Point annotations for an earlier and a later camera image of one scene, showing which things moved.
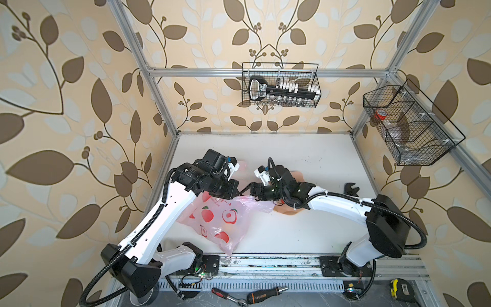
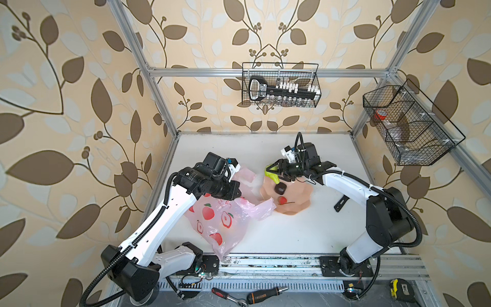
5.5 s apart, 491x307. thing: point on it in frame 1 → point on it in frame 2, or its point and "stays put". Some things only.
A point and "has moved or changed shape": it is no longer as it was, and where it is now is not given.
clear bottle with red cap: x=395 y=136 stays put
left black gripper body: x=221 y=187 stays put
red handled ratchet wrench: x=226 y=295 stays put
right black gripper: x=253 y=186 → x=285 y=163
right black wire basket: x=417 y=132 stays put
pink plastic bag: x=222 y=222 has moved or changed shape
